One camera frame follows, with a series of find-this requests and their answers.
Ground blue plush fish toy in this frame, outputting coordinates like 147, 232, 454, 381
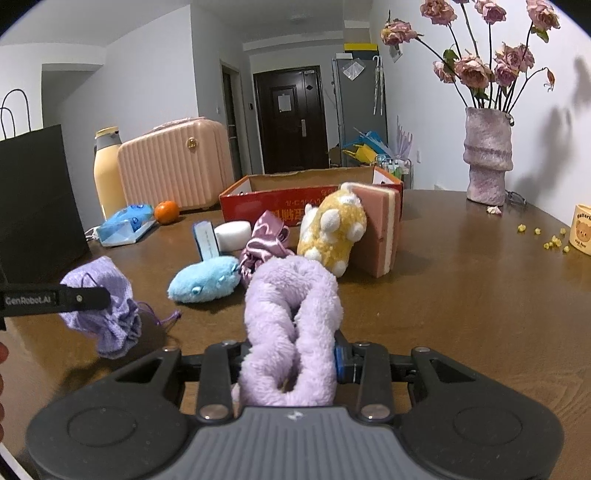
167, 256, 240, 304

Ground orange thermos bottle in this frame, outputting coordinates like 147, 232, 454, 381
93, 126, 127, 220

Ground dark entrance door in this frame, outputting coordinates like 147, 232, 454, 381
253, 66, 329, 174

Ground lavender fluffy headband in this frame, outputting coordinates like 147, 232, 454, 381
235, 255, 344, 407

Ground blue wet wipes pack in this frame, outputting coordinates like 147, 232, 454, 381
96, 204, 156, 248

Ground black paper shopping bag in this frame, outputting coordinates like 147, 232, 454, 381
1, 125, 89, 284

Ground pink layered sponge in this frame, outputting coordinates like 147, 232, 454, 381
342, 182, 402, 278

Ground wire storage cart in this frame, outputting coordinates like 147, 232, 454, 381
377, 154, 414, 189

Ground purple textured vase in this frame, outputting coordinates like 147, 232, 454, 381
463, 107, 514, 207

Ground orange tangerine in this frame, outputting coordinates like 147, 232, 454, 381
153, 200, 180, 225

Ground white round foam puff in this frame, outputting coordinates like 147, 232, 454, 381
214, 220, 252, 253

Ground dried pink rose bouquet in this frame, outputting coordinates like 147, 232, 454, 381
380, 0, 560, 115

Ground person's left hand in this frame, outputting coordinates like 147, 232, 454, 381
0, 343, 9, 441

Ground yellow box on refrigerator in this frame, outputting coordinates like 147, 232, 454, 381
344, 42, 379, 52

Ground yellow plush cat toy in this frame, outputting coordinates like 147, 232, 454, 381
297, 183, 367, 278

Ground red cardboard box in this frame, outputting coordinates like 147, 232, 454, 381
219, 166, 404, 227

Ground blue handkerchief tissue pack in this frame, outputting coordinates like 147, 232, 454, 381
192, 221, 221, 261

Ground purple satin scrunchie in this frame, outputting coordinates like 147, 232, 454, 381
238, 210, 294, 288

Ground grey refrigerator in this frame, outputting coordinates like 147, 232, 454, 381
332, 58, 388, 167

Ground lavender drawstring pouch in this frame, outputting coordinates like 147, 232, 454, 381
60, 256, 181, 360

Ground cream bear mug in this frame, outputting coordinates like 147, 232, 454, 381
569, 204, 591, 256

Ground black eyeglasses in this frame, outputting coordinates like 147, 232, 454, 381
505, 190, 527, 206

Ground pink ribbed suitcase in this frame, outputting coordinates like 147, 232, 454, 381
117, 117, 235, 210

